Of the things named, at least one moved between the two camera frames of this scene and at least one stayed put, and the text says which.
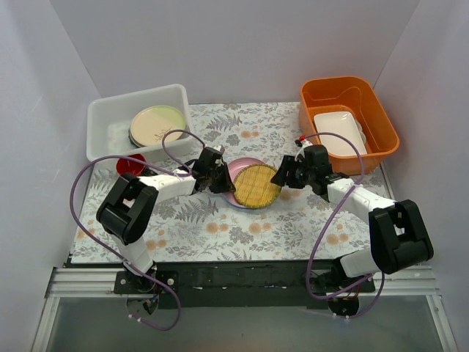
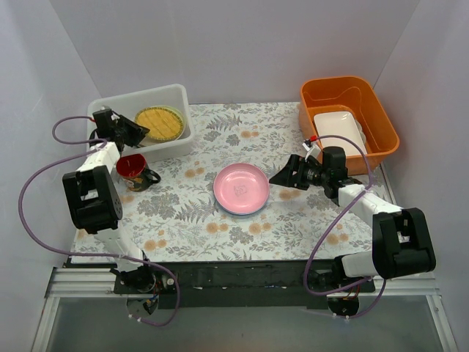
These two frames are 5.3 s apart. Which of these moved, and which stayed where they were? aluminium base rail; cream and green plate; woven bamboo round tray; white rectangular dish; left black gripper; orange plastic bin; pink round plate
Moved: pink round plate; left black gripper; woven bamboo round tray
Stayed: orange plastic bin; white rectangular dish; aluminium base rail; cream and green plate
